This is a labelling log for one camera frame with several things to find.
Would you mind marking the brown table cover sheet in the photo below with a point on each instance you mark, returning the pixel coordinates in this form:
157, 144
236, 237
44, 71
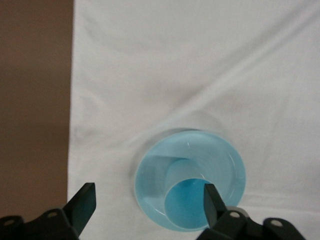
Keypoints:
32, 100

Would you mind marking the blue plastic cup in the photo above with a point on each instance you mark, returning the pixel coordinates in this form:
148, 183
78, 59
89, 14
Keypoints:
185, 200

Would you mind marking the blue round plate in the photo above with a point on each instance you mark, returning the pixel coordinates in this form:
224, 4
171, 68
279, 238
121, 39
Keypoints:
220, 160

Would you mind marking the white square cloth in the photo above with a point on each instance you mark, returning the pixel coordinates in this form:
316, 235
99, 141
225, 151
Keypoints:
200, 62

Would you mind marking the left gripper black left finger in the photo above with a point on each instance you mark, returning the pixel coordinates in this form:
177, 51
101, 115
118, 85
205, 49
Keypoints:
82, 207

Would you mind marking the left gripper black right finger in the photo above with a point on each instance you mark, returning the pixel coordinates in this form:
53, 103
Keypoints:
225, 225

